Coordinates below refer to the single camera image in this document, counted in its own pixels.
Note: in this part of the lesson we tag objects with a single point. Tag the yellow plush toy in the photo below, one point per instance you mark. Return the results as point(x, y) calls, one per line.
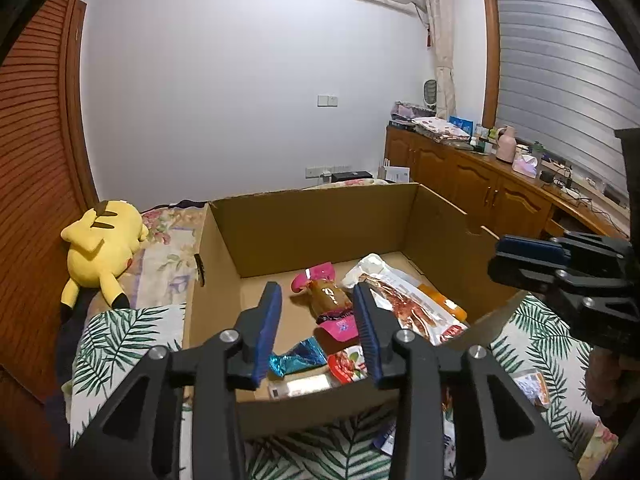
point(102, 245)

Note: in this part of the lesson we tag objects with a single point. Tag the clear drink bottle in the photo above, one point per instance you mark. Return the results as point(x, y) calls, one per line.
point(537, 151)

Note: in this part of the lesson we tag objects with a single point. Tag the silver snack packet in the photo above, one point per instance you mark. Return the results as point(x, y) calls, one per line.
point(305, 386)

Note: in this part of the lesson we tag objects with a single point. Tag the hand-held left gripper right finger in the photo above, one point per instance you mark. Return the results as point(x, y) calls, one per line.
point(370, 335)

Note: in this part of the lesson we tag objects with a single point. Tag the orange snack packet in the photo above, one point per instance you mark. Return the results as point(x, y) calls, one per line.
point(442, 304)

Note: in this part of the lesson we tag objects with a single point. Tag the blue foil snack packet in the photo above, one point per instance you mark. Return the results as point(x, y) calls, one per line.
point(297, 357)

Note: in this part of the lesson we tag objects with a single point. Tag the small white fan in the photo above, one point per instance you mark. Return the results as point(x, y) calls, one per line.
point(430, 95)

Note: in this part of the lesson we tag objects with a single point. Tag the white wall outlet strip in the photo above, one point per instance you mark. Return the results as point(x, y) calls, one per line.
point(327, 171)

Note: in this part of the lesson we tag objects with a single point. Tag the brown cardboard box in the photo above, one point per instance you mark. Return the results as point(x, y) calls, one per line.
point(300, 230)

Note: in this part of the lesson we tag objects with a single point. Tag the purple floral fabric bundle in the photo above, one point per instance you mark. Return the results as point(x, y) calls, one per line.
point(406, 112)

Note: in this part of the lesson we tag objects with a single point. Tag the beige curtain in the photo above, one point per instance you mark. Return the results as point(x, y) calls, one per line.
point(442, 40)

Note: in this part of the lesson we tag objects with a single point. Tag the pink tissue box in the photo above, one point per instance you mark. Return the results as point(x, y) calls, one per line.
point(525, 166)

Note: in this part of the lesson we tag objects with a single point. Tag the wooden sideboard cabinet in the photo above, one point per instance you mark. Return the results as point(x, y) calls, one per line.
point(450, 175)

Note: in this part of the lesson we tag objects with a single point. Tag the white wall switch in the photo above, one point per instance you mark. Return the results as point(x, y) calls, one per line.
point(327, 100)

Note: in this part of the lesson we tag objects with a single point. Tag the leaf-print cloth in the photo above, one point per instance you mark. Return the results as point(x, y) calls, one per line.
point(125, 350)

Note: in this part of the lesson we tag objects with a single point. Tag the small clear snack packet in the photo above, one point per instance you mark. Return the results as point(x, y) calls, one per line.
point(532, 386)

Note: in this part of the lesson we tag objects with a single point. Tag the long clear meat snack packet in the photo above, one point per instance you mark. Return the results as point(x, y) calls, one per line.
point(407, 305)

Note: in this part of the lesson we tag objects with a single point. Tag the pink thermos jug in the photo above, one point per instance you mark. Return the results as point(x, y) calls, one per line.
point(506, 145)

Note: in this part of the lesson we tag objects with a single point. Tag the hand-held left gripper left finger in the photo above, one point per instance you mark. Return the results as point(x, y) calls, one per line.
point(265, 330)

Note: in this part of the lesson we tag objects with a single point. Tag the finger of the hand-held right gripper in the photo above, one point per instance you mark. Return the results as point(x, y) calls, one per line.
point(530, 249)
point(525, 275)

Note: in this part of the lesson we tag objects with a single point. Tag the wooden slatted wardrobe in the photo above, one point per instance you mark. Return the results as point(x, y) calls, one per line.
point(35, 160)

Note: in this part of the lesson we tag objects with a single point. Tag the folded floral clothes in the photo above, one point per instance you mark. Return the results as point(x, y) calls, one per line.
point(442, 129)

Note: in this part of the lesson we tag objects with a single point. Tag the pink pastry snack packet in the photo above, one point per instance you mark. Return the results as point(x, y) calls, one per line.
point(327, 297)

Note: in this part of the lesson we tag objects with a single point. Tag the window with grey blind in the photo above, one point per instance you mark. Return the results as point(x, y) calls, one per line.
point(560, 70)

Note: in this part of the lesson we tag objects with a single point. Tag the blue box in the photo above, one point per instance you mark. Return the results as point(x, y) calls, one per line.
point(460, 125)

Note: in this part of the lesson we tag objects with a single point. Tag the red and white snack packet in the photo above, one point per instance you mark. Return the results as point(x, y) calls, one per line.
point(350, 365)

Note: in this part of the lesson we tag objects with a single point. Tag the black box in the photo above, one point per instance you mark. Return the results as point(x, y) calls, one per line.
point(352, 176)

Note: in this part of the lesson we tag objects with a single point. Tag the white router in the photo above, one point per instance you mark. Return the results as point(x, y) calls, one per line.
point(396, 172)

